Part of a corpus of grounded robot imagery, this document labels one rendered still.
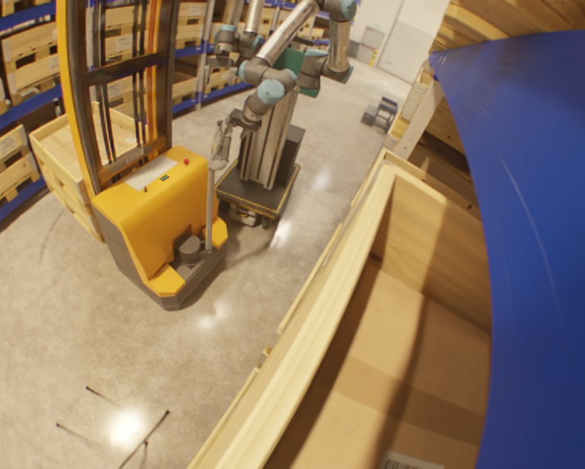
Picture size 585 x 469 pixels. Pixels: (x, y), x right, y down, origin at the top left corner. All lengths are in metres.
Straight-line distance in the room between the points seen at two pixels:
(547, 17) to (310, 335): 0.29
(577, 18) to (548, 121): 0.13
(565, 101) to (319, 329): 0.19
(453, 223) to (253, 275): 2.10
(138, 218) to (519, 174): 1.61
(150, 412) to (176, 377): 0.34
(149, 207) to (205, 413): 1.42
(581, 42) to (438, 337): 0.38
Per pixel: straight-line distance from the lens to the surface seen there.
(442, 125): 1.50
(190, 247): 1.95
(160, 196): 1.70
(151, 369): 2.09
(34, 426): 2.51
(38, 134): 3.00
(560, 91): 0.16
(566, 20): 0.26
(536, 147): 0.15
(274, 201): 2.53
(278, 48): 1.19
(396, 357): 0.36
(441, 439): 0.39
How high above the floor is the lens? 2.01
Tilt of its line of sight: 47 degrees down
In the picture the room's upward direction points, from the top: 22 degrees clockwise
